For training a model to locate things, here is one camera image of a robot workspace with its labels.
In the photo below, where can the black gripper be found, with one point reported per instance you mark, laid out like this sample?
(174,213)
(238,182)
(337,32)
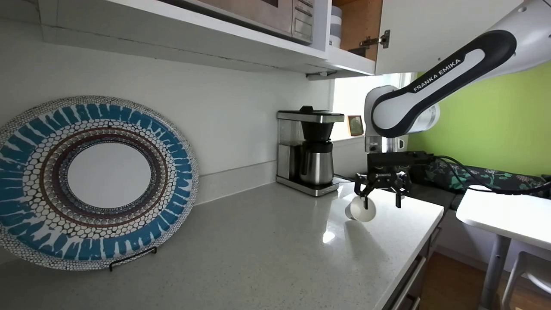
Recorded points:
(396,164)

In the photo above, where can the white paper cup green logo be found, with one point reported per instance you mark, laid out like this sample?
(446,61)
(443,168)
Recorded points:
(360,211)

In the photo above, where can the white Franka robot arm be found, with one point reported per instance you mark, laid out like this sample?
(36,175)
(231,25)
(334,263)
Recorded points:
(453,70)

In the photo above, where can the small framed picture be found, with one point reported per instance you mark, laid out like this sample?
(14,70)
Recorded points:
(355,125)

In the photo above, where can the steel drip coffee maker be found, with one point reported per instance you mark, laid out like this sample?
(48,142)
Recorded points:
(312,156)

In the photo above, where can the white side table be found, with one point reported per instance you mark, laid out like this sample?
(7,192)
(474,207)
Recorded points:
(505,216)

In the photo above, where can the dark floral patterned cushion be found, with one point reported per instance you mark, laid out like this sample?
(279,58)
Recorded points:
(517,182)

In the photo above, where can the open white cabinet door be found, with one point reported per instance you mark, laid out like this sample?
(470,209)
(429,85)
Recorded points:
(424,28)

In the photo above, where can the silver microwave oven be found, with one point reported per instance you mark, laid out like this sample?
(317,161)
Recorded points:
(269,15)

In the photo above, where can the blue patterned decorative plate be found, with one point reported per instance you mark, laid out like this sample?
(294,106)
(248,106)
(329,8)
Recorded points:
(34,183)

